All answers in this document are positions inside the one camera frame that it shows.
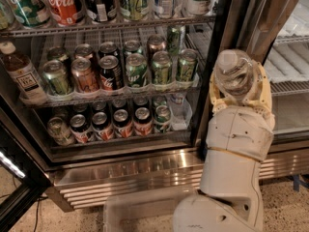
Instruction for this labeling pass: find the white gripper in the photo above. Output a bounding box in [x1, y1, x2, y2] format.
[206, 61, 274, 161]

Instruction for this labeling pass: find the clear plastic water bottle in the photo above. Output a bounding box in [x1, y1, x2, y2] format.
[213, 49, 253, 98]

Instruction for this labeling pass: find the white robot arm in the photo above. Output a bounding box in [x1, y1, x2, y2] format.
[173, 62, 275, 232]

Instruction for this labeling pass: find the green can right middle shelf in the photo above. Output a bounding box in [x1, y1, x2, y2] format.
[176, 48, 198, 88]

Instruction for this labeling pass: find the brown can rear middle shelf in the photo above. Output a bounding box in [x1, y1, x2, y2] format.
[147, 34, 167, 61]

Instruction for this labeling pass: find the green 7up can middle shelf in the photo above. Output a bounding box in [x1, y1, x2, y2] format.
[126, 53, 148, 93]

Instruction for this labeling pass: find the clear blue bottle top shelf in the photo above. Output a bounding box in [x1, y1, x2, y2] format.
[153, 0, 178, 19]

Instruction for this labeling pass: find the stainless steel fridge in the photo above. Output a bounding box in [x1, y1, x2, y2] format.
[0, 0, 309, 213]

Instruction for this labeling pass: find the black cola can middle shelf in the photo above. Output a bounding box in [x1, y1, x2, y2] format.
[98, 55, 124, 94]

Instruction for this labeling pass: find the orange pink can middle shelf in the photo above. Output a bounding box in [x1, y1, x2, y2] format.
[70, 58, 99, 97]

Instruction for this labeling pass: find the black red can bottom shelf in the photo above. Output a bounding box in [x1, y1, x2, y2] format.
[70, 114, 95, 143]

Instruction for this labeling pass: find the black bottle top shelf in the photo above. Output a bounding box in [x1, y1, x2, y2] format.
[84, 0, 117, 23]

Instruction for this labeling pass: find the green can front middle shelf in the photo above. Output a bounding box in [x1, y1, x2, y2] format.
[42, 60, 73, 102]

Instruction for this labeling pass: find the red cola bottle top shelf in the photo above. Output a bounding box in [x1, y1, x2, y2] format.
[46, 0, 85, 27]

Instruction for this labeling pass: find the brown tea bottle white label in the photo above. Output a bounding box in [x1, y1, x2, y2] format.
[0, 42, 47, 104]

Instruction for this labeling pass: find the open black fridge door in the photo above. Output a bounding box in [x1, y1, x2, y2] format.
[0, 126, 50, 232]

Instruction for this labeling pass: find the green bottle top shelf left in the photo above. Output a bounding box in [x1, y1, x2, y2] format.
[7, 0, 50, 28]

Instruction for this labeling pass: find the tall green can rear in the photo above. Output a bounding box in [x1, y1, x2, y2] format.
[167, 25, 185, 55]

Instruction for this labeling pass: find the clear plastic bin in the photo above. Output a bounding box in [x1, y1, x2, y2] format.
[103, 186, 195, 232]

